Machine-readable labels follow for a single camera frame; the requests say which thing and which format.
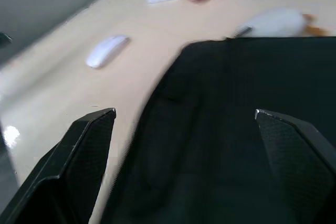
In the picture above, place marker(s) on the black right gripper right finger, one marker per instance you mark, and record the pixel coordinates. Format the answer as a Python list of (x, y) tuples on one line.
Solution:
[(302, 155)]

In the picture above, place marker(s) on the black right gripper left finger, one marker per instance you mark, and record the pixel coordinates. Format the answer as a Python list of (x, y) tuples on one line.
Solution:
[(65, 171)]

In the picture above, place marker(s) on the black laptop bag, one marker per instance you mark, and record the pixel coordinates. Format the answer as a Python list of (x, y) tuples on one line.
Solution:
[(210, 98)]

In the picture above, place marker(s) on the white plush toy orange feet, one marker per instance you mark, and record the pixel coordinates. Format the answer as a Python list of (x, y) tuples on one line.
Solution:
[(275, 22)]

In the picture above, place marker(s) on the white computer mouse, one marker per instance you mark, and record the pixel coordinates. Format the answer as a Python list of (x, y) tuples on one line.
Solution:
[(106, 52)]

